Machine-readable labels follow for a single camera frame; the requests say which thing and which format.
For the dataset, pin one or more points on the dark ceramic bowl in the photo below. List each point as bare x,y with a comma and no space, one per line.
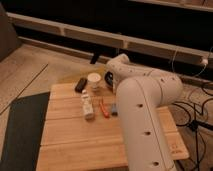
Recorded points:
109,79

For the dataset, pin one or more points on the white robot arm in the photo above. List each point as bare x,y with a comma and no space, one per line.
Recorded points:
140,90

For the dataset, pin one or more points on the white paper cup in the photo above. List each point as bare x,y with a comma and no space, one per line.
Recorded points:
93,80

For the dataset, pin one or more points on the white plastic bottle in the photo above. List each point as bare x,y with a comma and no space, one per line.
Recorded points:
87,105

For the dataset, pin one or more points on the black rectangular remote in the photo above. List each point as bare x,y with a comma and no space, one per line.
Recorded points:
81,85

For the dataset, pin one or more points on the blue sponge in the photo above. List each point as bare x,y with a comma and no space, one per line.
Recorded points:
114,110

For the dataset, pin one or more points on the white shelf unit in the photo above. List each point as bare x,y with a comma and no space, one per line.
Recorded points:
158,30

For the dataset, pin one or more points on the dark floor mat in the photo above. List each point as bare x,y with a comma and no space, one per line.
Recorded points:
23,133

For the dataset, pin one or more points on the grey sofa corner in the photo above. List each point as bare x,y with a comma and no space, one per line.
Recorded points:
9,40

